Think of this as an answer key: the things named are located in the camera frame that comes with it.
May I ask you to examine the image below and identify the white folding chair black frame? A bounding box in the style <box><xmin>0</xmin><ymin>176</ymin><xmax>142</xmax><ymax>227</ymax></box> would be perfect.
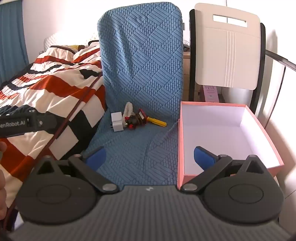
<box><xmin>189</xmin><ymin>3</ymin><xmax>266</xmax><ymax>114</ymax></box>

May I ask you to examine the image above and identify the blue curtain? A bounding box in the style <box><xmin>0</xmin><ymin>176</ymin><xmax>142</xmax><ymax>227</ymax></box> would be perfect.
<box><xmin>0</xmin><ymin>2</ymin><xmax>29</xmax><ymax>84</ymax></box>

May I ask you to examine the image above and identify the pink cardboard box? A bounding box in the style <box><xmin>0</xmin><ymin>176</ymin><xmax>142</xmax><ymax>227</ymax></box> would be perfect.
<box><xmin>178</xmin><ymin>101</ymin><xmax>285</xmax><ymax>190</ymax></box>

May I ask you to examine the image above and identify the red white black striped blanket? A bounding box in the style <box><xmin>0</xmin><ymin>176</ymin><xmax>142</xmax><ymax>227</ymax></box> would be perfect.
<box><xmin>0</xmin><ymin>39</ymin><xmax>107</xmax><ymax>223</ymax></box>

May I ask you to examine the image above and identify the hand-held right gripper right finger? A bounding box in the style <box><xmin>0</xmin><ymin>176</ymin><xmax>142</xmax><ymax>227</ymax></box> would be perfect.
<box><xmin>180</xmin><ymin>146</ymin><xmax>266</xmax><ymax>194</ymax></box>

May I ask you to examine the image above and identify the red and black toy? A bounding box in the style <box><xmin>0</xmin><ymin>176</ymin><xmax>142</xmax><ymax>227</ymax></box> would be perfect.
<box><xmin>126</xmin><ymin>109</ymin><xmax>147</xmax><ymax>129</ymax></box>

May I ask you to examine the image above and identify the black metal rack frame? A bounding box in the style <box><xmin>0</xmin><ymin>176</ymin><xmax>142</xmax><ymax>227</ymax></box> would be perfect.
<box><xmin>264</xmin><ymin>49</ymin><xmax>296</xmax><ymax>130</ymax></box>

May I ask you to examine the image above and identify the small pink carton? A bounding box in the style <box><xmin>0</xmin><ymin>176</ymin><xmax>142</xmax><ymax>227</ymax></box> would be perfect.
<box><xmin>202</xmin><ymin>85</ymin><xmax>220</xmax><ymax>102</ymax></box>

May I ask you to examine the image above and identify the white charger plug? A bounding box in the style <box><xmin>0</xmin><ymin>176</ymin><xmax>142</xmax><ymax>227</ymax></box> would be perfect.
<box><xmin>111</xmin><ymin>112</ymin><xmax>127</xmax><ymax>133</ymax></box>

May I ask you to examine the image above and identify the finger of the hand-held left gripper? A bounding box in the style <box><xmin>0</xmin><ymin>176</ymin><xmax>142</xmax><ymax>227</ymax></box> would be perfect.
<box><xmin>23</xmin><ymin>108</ymin><xmax>69</xmax><ymax>136</ymax></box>

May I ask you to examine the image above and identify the person's left hand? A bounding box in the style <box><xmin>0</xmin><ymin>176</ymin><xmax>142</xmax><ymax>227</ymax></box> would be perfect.
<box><xmin>0</xmin><ymin>142</ymin><xmax>8</xmax><ymax>220</ymax></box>

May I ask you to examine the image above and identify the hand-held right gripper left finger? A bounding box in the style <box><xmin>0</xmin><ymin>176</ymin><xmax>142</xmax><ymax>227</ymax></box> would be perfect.
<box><xmin>35</xmin><ymin>146</ymin><xmax>119</xmax><ymax>194</ymax></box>

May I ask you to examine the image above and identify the wooden nightstand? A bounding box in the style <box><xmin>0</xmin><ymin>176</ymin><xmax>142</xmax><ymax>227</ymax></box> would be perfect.
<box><xmin>183</xmin><ymin>51</ymin><xmax>202</xmax><ymax>102</ymax></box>

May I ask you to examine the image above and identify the fluffy white hair clip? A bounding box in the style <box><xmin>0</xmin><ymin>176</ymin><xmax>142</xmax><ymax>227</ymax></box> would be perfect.
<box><xmin>122</xmin><ymin>102</ymin><xmax>135</xmax><ymax>127</ymax></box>

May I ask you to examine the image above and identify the blue textured mat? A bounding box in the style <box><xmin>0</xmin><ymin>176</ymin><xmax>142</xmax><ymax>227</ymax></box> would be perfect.
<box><xmin>82</xmin><ymin>2</ymin><xmax>185</xmax><ymax>187</ymax></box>

